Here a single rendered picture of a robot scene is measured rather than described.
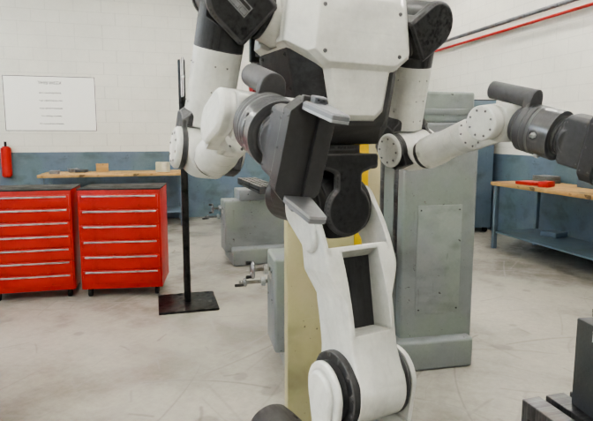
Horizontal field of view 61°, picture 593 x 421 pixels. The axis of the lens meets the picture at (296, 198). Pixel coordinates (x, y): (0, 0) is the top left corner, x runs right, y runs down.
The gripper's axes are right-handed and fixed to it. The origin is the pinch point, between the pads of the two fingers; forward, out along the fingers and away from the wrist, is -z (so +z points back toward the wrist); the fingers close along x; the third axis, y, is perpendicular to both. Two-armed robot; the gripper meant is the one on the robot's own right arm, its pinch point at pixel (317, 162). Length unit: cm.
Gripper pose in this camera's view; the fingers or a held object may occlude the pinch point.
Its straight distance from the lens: 53.3
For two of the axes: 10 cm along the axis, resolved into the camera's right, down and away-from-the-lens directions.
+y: 9.1, 0.6, 4.1
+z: -3.7, -3.6, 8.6
